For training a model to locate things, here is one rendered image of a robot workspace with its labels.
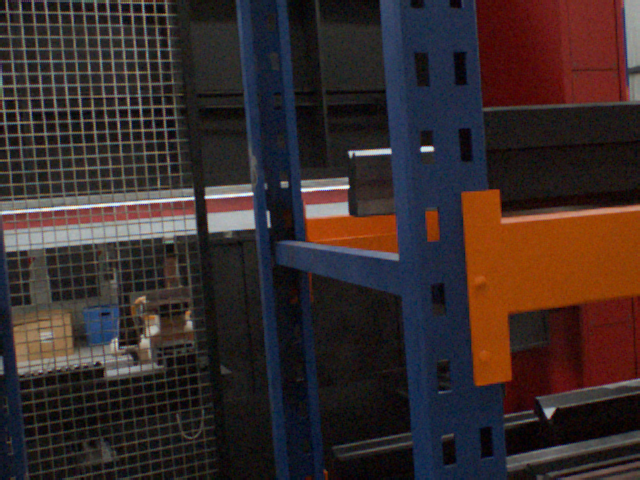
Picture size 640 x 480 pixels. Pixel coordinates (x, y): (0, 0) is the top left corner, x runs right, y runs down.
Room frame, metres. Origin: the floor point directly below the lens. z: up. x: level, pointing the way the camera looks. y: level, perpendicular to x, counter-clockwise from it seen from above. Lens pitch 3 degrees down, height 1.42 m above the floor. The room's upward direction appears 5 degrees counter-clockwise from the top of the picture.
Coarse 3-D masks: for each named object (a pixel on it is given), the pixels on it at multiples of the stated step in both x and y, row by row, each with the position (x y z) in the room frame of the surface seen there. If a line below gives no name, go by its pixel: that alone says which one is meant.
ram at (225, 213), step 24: (312, 192) 2.56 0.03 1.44; (336, 192) 2.59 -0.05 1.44; (24, 216) 2.20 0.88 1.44; (48, 216) 2.23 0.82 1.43; (96, 216) 2.28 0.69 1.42; (120, 216) 2.31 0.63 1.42; (144, 216) 2.34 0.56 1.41; (168, 216) 2.36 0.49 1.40; (192, 216) 2.39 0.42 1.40; (216, 216) 2.42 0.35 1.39; (240, 216) 2.46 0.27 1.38; (312, 216) 2.55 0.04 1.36; (24, 240) 2.20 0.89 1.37; (48, 240) 2.22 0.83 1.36; (96, 240) 2.28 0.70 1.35; (120, 240) 2.30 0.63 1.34
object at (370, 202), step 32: (512, 128) 0.57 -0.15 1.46; (544, 128) 0.58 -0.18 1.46; (576, 128) 0.59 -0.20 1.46; (608, 128) 0.59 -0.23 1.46; (352, 160) 0.77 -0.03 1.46; (384, 160) 0.77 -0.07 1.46; (512, 160) 0.57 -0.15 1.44; (544, 160) 0.58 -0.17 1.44; (576, 160) 0.59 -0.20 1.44; (608, 160) 0.60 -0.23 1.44; (352, 192) 0.78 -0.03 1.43; (384, 192) 0.78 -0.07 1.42; (512, 192) 0.56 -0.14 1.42; (544, 192) 0.57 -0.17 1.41; (576, 192) 0.58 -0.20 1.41; (608, 192) 0.59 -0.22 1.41
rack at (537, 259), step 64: (256, 0) 0.95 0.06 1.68; (384, 0) 0.50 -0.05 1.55; (448, 0) 0.49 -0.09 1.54; (384, 64) 0.50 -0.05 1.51; (448, 64) 0.49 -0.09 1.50; (256, 128) 0.93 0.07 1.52; (448, 128) 0.49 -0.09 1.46; (256, 192) 0.92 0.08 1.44; (448, 192) 0.49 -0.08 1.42; (320, 256) 0.74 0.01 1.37; (384, 256) 0.60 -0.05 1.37; (448, 256) 0.49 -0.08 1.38; (512, 256) 0.50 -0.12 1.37; (576, 256) 0.51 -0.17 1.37; (448, 320) 0.49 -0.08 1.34; (320, 448) 0.94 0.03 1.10
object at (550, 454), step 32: (608, 384) 1.01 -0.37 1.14; (512, 416) 1.00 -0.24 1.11; (544, 416) 0.95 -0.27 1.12; (576, 416) 0.92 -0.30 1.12; (608, 416) 0.93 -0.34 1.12; (352, 448) 0.93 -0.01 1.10; (384, 448) 0.92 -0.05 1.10; (448, 448) 0.95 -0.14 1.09; (512, 448) 0.98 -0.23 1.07; (544, 448) 0.96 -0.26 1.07; (576, 448) 0.89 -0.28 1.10; (608, 448) 0.83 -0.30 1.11
